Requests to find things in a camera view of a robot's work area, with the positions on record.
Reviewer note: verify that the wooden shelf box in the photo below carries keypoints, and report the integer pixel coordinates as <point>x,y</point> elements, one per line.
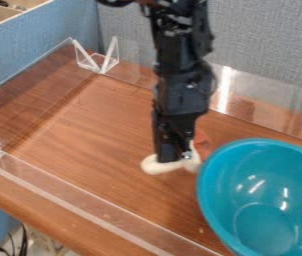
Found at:
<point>14,8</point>

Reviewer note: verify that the blue plastic bowl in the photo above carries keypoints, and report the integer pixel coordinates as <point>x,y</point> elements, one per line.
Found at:
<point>249,191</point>

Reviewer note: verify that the clear acrylic corner bracket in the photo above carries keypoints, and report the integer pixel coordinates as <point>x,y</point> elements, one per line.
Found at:
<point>100,63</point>

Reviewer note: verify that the clear acrylic front barrier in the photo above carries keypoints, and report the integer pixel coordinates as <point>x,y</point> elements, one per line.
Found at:
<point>121,222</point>

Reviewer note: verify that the clear acrylic barrier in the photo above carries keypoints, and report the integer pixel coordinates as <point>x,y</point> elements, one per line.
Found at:
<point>121,222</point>
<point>259,100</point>

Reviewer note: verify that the clear acrylic back barrier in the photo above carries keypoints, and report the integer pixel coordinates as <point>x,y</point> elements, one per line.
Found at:
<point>259,100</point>

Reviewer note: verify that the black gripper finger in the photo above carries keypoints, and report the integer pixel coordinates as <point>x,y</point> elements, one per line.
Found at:
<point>184,127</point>
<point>162,140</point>

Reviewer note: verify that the white brown toy mushroom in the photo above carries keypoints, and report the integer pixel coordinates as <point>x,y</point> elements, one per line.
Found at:
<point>202,150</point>

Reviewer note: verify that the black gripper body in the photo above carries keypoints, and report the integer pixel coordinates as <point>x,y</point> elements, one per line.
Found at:
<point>182,93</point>

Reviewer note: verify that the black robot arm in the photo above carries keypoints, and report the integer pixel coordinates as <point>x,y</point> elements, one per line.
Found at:
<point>182,37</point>

